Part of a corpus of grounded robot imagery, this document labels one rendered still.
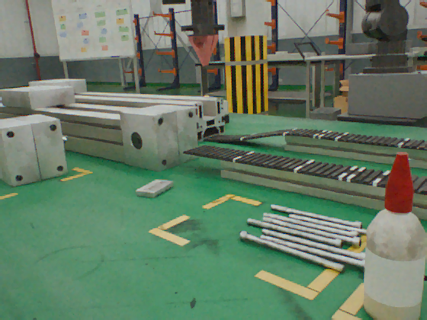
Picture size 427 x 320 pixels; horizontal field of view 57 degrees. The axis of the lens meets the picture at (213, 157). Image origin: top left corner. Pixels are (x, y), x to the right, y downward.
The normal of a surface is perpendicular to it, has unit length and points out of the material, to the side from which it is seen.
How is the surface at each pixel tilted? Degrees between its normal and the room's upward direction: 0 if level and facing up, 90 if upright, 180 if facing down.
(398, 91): 90
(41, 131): 90
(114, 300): 0
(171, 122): 90
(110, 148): 90
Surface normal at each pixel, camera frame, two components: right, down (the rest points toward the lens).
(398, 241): -0.32, -0.22
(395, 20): 0.09, 0.22
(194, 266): -0.06, -0.96
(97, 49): -0.38, 0.26
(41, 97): 0.76, 0.13
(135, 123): -0.65, 0.23
